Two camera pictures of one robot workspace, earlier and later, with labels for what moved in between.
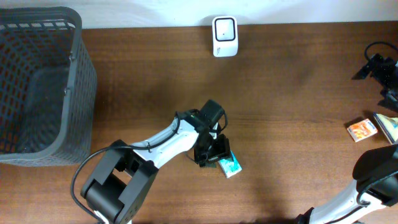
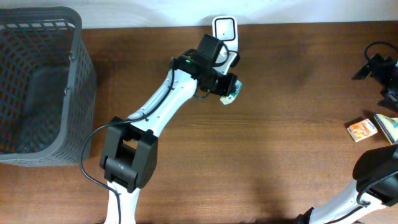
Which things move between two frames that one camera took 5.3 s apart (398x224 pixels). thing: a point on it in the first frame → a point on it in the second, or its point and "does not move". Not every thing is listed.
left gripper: x=212 y=155 → x=231 y=84
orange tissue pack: x=362 y=130 does not move
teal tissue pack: x=230 y=165 → x=231 y=98
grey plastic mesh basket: x=48 y=88 does not move
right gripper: x=384 y=66 does not move
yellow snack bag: x=390 y=126 does not move
